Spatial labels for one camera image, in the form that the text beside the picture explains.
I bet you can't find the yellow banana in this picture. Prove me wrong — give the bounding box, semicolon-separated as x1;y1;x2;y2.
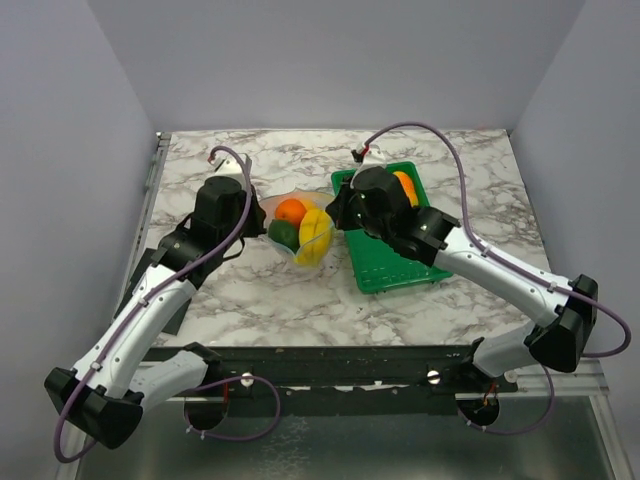
295;208;333;266

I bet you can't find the clear zip top bag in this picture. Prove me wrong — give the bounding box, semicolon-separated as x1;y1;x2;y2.
259;189;334;268

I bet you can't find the orange fruit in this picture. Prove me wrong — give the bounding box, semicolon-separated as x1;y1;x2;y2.
274;198;307;228

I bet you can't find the green avocado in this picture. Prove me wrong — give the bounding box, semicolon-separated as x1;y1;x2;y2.
267;219;299;252

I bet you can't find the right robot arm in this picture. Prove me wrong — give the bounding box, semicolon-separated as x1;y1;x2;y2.
326;167;598;391

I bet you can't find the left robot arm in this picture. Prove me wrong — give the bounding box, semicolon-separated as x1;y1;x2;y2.
44;173;266;449

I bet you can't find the yellow orange mango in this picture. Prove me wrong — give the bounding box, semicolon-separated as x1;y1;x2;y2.
393;171;419;207

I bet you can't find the green plastic tray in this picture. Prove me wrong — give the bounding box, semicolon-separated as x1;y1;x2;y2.
331;161;453;294

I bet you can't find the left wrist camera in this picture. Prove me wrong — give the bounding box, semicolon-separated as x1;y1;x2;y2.
208;155;252;187

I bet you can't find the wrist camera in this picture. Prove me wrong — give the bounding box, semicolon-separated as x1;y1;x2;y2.
351;144;387;174
208;155;252;187

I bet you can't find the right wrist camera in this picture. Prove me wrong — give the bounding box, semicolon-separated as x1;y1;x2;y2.
351;144;387;174

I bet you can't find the metal table edge rail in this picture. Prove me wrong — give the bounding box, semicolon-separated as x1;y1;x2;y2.
111;132;171;322

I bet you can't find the black mounting rail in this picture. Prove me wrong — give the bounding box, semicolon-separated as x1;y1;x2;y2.
149;339;521;416

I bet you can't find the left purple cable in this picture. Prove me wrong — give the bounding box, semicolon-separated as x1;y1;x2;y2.
53;146;281;464

